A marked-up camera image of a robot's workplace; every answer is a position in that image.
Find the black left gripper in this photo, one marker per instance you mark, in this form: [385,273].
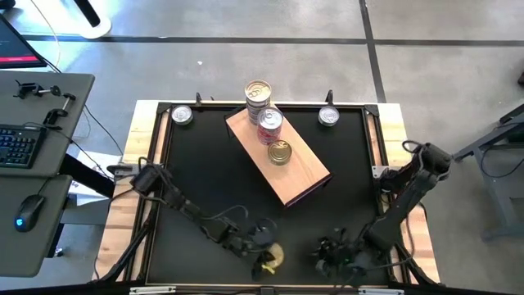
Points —
[245,246]

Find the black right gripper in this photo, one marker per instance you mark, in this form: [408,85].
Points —
[348,258]

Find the white lid pastel label can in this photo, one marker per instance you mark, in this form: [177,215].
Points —
[277,255]

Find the gold lid seafood can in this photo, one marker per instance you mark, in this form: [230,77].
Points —
[280,152]
[258,91]

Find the silver lid seafood can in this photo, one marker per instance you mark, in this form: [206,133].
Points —
[270,119]

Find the green label seafood can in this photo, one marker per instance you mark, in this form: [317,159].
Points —
[328,116]
[182,114]

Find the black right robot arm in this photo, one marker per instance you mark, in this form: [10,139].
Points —
[409,192]

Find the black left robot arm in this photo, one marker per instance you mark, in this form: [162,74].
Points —
[180,202]

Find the black table mat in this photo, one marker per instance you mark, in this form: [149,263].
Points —
[204,164]

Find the dark grey metal stand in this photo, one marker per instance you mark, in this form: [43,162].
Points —
[503,196]

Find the white paper sheet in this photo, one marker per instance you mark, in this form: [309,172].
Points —
[94,162]

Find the dark grey desk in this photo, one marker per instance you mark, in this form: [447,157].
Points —
[24,254]
[79,88]

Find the black computer mouse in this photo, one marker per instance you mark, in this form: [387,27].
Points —
[28,213]

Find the black desk clamp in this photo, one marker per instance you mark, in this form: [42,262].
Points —
[26,88]
[51,116]

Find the black backlit keyboard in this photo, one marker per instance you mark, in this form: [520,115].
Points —
[18,147]

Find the white round base black pole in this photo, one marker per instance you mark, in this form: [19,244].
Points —
[100,28]

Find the black computer monitor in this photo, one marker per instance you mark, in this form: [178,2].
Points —
[16,41]

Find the black floor object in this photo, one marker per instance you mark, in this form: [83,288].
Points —
[6,3]

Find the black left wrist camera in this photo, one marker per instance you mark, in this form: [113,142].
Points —
[262,234]

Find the silver metal bracket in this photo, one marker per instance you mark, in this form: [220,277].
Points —
[151,290]
[380,292]

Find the grey frame bracket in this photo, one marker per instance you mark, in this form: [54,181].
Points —
[378,171]

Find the black rail clip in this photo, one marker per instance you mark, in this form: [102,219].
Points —
[329,97]
[199,100]

